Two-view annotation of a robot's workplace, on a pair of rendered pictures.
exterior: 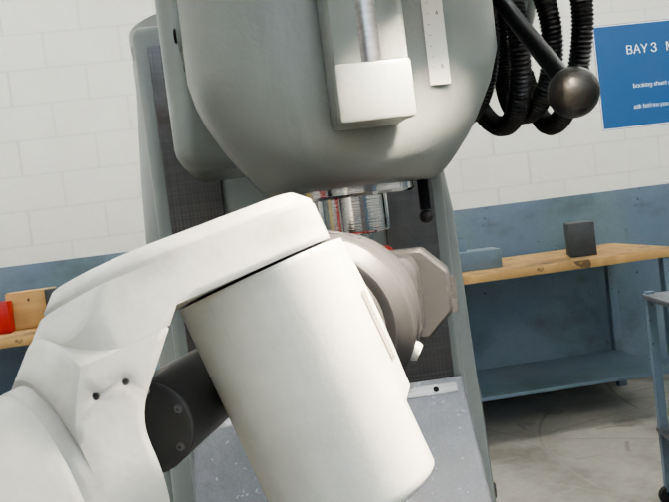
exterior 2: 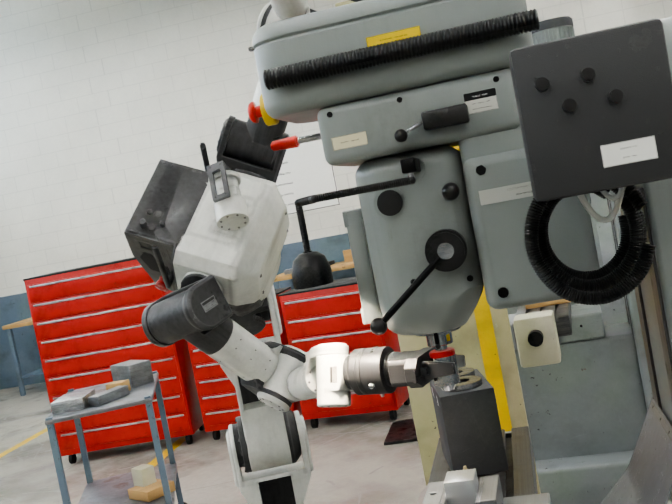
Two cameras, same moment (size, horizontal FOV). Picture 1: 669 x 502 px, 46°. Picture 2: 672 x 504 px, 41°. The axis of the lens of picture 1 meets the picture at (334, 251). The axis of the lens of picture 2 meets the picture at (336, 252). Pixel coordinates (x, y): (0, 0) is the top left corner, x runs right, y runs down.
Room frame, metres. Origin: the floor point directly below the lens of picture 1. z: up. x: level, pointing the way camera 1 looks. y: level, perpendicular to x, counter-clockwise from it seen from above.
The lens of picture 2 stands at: (0.89, -1.59, 1.56)
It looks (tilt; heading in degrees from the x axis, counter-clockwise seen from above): 3 degrees down; 108
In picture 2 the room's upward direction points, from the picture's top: 11 degrees counter-clockwise
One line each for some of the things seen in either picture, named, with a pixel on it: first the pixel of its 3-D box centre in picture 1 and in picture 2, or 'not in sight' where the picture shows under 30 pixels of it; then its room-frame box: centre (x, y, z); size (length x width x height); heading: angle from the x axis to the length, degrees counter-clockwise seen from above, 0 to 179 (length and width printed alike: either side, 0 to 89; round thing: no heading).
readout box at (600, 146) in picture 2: not in sight; (595, 113); (0.87, -0.31, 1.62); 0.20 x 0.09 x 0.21; 7
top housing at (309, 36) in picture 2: not in sight; (394, 53); (0.55, -0.01, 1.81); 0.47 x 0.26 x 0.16; 7
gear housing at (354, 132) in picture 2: not in sight; (423, 121); (0.58, -0.01, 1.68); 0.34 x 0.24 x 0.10; 7
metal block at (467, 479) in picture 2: not in sight; (462, 492); (0.55, -0.10, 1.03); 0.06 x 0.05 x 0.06; 95
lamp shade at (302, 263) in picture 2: not in sight; (310, 268); (0.35, -0.10, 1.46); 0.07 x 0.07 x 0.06
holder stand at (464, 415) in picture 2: not in sight; (466, 419); (0.47, 0.39, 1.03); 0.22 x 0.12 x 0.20; 108
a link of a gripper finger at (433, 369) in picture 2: not in sight; (438, 369); (0.53, -0.05, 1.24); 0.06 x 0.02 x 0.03; 171
